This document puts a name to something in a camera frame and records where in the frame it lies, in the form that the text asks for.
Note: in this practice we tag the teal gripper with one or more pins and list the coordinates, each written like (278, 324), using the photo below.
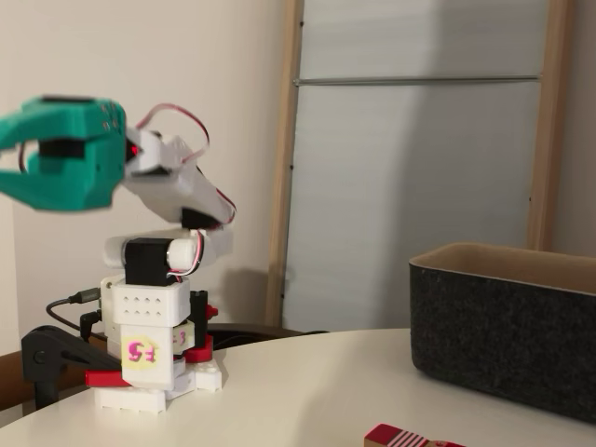
(76, 179)

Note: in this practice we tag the dark grey felt bin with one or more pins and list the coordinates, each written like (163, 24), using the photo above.
(489, 335)

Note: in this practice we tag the dark curved chair back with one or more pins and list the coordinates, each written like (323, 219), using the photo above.
(261, 331)

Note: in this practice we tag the red striped wooden block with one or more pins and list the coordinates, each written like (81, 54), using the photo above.
(396, 437)

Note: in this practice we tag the black and red clamp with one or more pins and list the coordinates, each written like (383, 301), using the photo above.
(42, 354)
(200, 354)

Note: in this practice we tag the wood framed frosted panel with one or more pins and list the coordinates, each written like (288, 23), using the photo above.
(410, 186)

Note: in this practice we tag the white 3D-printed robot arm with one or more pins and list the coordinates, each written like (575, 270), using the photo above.
(146, 307)

